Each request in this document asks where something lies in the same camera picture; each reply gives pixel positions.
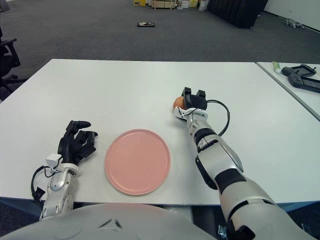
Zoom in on grey robot torso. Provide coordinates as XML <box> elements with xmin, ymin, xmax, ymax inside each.
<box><xmin>0</xmin><ymin>202</ymin><xmax>218</xmax><ymax>240</ymax></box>

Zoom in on stacked white cardboard boxes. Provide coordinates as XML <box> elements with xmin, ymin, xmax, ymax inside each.
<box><xmin>178</xmin><ymin>0</ymin><xmax>200</xmax><ymax>10</ymax></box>

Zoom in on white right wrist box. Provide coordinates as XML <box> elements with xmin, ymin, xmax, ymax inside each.
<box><xmin>174</xmin><ymin>106</ymin><xmax>191</xmax><ymax>120</ymax></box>

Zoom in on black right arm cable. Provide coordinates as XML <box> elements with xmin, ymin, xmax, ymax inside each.
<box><xmin>206</xmin><ymin>99</ymin><xmax>231</xmax><ymax>137</ymax></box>

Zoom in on black office chair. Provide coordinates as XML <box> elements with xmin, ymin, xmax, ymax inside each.
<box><xmin>0</xmin><ymin>26</ymin><xmax>27</xmax><ymax>93</ymax></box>

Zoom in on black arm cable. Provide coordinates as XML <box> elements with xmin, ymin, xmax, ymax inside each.
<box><xmin>30</xmin><ymin>165</ymin><xmax>55</xmax><ymax>201</ymax></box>
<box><xmin>206</xmin><ymin>99</ymin><xmax>231</xmax><ymax>137</ymax></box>

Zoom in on white side table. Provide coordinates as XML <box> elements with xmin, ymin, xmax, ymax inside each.
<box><xmin>256</xmin><ymin>61</ymin><xmax>320</xmax><ymax>116</ymax></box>

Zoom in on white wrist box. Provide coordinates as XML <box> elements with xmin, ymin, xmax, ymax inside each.
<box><xmin>45</xmin><ymin>154</ymin><xmax>62</xmax><ymax>171</ymax></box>
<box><xmin>174</xmin><ymin>106</ymin><xmax>191</xmax><ymax>120</ymax></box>

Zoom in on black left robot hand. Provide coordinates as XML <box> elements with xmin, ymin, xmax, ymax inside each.
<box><xmin>57</xmin><ymin>120</ymin><xmax>99</xmax><ymax>166</ymax></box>

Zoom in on grey handheld controller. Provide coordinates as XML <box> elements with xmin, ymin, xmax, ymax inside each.
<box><xmin>288</xmin><ymin>73</ymin><xmax>320</xmax><ymax>94</ymax></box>

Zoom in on black handheld controller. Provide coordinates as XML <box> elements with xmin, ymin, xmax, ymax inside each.
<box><xmin>281</xmin><ymin>64</ymin><xmax>318</xmax><ymax>78</ymax></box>

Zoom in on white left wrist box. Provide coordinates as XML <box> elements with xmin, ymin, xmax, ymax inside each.
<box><xmin>45</xmin><ymin>154</ymin><xmax>62</xmax><ymax>171</ymax></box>

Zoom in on black curtain partition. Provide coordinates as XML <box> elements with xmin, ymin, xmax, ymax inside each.
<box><xmin>207</xmin><ymin>0</ymin><xmax>270</xmax><ymax>29</ymax></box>

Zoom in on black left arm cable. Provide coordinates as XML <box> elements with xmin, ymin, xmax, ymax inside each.
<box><xmin>30</xmin><ymin>165</ymin><xmax>55</xmax><ymax>201</ymax></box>

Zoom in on pink round plate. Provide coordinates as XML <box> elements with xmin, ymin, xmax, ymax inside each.
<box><xmin>104</xmin><ymin>128</ymin><xmax>172</xmax><ymax>196</ymax></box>

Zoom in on red yellow apple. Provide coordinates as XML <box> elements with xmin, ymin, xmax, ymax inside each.
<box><xmin>172</xmin><ymin>96</ymin><xmax>187</xmax><ymax>110</ymax></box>

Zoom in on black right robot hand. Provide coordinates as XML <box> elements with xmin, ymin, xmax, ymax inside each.
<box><xmin>172</xmin><ymin>86</ymin><xmax>208</xmax><ymax>123</ymax></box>

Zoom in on wooden crate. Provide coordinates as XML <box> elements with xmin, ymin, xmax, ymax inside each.
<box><xmin>152</xmin><ymin>0</ymin><xmax>179</xmax><ymax>10</ymax></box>

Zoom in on grey toy robot dog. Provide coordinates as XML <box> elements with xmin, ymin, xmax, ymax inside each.
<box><xmin>283</xmin><ymin>18</ymin><xmax>303</xmax><ymax>29</ymax></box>

